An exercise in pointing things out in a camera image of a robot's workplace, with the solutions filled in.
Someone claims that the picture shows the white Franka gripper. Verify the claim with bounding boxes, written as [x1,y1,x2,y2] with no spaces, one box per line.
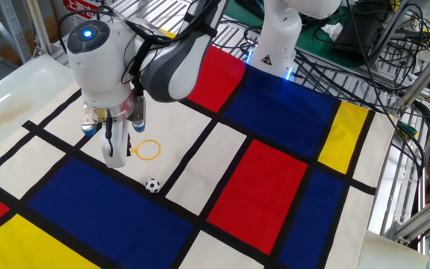
[101,117,133,169]

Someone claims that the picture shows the orange bubble ring wand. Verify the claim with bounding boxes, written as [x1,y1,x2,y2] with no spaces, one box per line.
[129,139,162,161]

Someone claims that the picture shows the small soccer ball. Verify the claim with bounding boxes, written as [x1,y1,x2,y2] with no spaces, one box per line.
[144,178,161,194]

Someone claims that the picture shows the white plastic tub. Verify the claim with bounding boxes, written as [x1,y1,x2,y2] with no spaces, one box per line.
[0,54,76,161]

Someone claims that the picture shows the Mondrian pattern cloth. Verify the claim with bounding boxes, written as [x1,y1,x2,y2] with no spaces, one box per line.
[0,28,397,269]

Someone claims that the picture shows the red and white sign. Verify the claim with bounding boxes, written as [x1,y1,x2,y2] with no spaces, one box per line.
[62,0,101,20]

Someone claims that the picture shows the green mat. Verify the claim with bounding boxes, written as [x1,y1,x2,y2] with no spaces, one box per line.
[224,0,382,70]

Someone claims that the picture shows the crumpled white tissue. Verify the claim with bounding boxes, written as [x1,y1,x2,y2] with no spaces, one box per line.
[321,22,345,41]

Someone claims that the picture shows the black box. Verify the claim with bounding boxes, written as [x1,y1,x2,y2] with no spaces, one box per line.
[332,1,390,57]

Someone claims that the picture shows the silver wrist camera blue cap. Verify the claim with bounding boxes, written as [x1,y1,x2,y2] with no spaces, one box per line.
[131,95,146,134]
[81,104,99,137]

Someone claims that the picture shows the grey slotted steel post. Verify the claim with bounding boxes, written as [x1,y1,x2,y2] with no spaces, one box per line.
[0,0,33,64]

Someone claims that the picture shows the green handled tool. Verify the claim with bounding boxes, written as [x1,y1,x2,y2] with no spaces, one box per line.
[388,114,420,138]

